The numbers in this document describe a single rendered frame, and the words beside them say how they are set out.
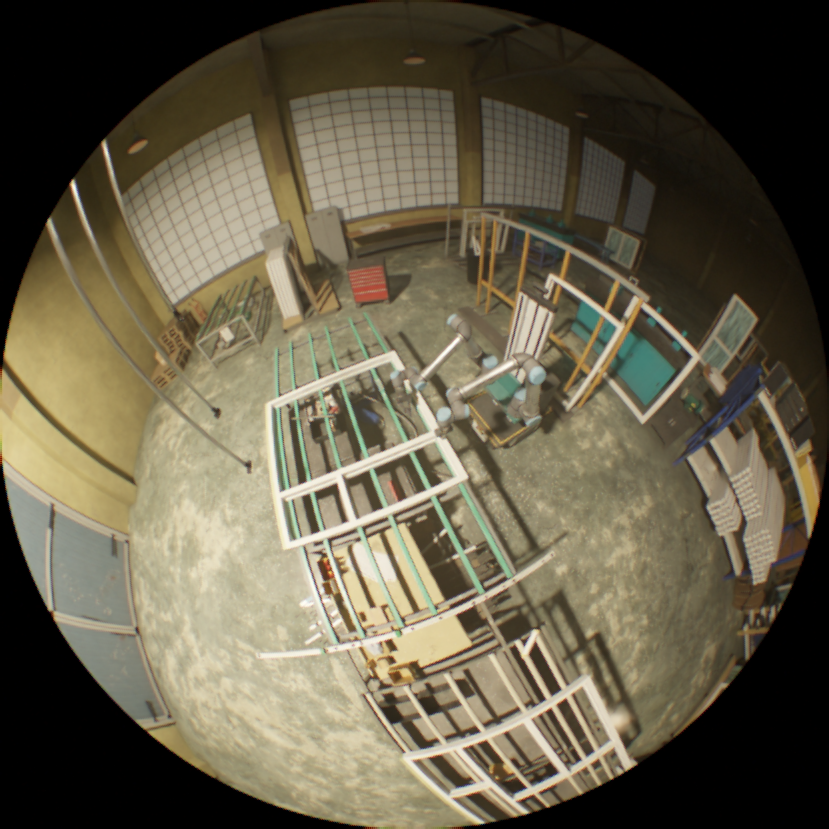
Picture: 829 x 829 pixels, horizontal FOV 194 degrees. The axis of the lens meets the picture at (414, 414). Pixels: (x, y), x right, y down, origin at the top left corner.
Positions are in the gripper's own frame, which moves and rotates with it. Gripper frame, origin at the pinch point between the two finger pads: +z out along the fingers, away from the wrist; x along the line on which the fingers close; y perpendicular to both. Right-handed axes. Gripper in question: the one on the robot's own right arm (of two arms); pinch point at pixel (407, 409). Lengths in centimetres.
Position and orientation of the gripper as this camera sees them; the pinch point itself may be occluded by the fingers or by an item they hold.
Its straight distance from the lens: 205.4
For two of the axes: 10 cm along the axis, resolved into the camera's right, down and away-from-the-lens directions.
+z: 3.0, 8.9, 3.4
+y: 2.8, 2.6, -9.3
